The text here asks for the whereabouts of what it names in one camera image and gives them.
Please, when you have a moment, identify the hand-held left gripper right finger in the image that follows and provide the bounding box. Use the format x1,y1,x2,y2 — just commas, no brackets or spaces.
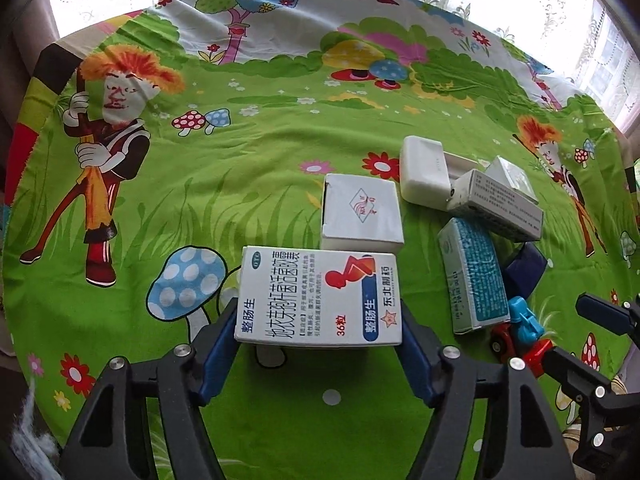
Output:
397,304,573,480

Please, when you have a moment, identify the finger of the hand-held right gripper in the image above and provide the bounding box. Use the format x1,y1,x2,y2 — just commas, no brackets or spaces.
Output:
542,347,621,476
575,294,640,341

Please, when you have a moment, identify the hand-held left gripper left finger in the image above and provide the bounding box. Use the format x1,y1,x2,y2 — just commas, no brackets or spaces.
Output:
59,297,240,480

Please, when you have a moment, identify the red and blue toy car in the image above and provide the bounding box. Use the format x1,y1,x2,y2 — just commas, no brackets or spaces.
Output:
490,296,556,378

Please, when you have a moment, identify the teal box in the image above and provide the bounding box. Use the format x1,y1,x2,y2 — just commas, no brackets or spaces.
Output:
437,217,512,335

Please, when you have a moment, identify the dark blue box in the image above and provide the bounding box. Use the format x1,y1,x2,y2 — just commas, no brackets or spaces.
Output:
501,241,548,306

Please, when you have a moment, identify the white medicine box blue red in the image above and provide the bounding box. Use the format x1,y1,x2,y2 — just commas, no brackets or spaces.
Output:
234,246,403,348

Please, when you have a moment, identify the white box with small text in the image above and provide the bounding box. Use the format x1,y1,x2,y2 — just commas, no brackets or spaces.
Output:
446,169,544,241

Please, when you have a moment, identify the white box with red emblem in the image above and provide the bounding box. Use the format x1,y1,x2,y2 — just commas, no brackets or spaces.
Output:
320,173,405,256

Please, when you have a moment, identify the white plastic case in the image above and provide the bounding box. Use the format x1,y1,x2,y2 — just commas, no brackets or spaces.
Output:
399,135,493,209

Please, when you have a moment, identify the green cartoon printed sheet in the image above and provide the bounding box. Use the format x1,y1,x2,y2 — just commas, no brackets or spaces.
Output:
0,0,640,480

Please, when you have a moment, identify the white fluffy garment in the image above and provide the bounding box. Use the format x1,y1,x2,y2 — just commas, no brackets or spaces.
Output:
10,380,66,461

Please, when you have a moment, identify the brown curtain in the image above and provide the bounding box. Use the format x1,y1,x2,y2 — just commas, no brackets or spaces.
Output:
0,0,56,171

